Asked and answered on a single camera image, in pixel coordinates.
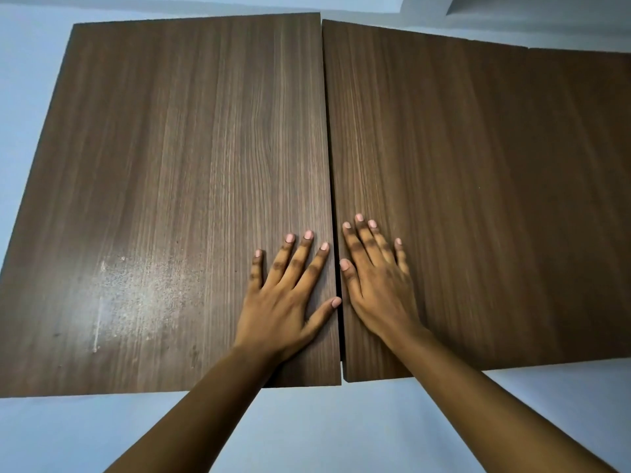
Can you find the person's right hand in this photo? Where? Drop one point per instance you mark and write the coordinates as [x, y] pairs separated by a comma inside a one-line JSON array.
[[382, 300]]

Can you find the person's left hand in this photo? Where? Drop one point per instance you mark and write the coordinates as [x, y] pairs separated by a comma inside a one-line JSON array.
[[276, 315]]

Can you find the person's right thumb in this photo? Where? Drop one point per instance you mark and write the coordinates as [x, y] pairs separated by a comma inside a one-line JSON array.
[[350, 283]]

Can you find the person's right little finger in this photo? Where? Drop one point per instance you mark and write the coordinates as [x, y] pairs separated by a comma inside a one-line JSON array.
[[402, 256]]

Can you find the person's right middle finger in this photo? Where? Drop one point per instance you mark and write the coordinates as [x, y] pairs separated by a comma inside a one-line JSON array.
[[368, 238]]

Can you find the person's left thumb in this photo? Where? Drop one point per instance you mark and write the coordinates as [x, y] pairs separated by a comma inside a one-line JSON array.
[[323, 313]]

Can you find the person's left middle finger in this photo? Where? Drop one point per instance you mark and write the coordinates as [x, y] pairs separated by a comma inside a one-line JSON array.
[[298, 256]]

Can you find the person's left little finger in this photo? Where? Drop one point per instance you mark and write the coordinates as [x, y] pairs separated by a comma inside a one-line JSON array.
[[256, 270]]

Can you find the scuffed brown wooden cabinet door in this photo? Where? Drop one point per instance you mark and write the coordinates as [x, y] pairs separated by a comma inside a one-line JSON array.
[[172, 167]]

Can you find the person's left forearm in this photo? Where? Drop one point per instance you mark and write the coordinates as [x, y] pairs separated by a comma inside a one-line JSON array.
[[197, 418]]

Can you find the person's right forearm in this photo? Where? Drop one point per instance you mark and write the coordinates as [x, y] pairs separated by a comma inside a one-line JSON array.
[[483, 408]]

